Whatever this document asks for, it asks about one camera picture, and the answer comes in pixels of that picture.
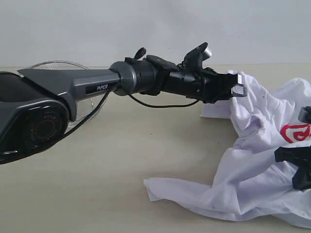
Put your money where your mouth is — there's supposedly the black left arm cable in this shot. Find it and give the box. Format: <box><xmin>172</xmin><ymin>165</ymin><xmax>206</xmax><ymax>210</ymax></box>
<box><xmin>62</xmin><ymin>83</ymin><xmax>202</xmax><ymax>136</ymax></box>

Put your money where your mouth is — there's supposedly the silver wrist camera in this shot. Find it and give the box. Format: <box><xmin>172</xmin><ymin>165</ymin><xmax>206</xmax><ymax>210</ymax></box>
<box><xmin>298</xmin><ymin>106</ymin><xmax>311</xmax><ymax>124</ymax></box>
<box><xmin>181</xmin><ymin>42</ymin><xmax>212</xmax><ymax>71</ymax></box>

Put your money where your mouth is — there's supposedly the metal wire mesh basket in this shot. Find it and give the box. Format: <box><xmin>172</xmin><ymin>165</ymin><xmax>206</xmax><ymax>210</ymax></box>
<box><xmin>18</xmin><ymin>60</ymin><xmax>113</xmax><ymax>130</ymax></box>

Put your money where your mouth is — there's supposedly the white t-shirt red logo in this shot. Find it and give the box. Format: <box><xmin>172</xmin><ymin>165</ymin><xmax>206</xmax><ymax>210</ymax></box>
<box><xmin>144</xmin><ymin>72</ymin><xmax>311</xmax><ymax>229</ymax></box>

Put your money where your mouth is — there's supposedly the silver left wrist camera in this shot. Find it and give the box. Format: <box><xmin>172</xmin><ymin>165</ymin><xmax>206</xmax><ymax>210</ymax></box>
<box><xmin>181</xmin><ymin>42</ymin><xmax>212</xmax><ymax>71</ymax></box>

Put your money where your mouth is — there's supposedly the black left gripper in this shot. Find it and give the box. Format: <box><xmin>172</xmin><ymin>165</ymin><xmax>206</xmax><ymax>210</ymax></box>
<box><xmin>167</xmin><ymin>67</ymin><xmax>245</xmax><ymax>103</ymax></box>

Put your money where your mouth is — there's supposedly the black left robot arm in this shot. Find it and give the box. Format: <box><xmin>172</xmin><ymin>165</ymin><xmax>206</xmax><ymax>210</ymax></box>
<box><xmin>0</xmin><ymin>55</ymin><xmax>246</xmax><ymax>164</ymax></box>

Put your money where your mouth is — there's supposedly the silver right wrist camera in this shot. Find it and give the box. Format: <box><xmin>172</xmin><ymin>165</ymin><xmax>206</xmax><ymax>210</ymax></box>
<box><xmin>298</xmin><ymin>106</ymin><xmax>311</xmax><ymax>124</ymax></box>

